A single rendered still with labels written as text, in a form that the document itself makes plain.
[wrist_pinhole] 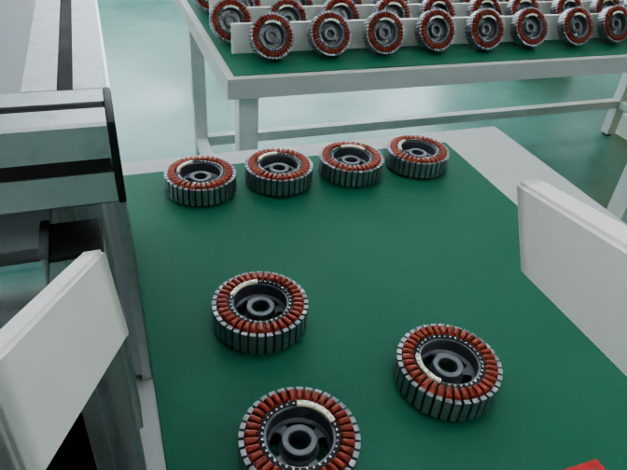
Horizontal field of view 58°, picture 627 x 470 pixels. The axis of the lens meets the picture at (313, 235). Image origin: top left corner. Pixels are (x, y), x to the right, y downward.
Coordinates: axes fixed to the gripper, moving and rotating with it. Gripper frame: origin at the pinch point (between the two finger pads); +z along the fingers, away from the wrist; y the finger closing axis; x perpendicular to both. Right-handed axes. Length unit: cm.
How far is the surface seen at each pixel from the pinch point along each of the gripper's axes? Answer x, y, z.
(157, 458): -27.4, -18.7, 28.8
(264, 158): -10, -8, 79
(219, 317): -20.4, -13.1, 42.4
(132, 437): -16.4, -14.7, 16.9
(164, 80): 2, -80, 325
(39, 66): 7.7, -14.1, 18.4
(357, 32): 8, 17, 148
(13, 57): 8.5, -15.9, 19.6
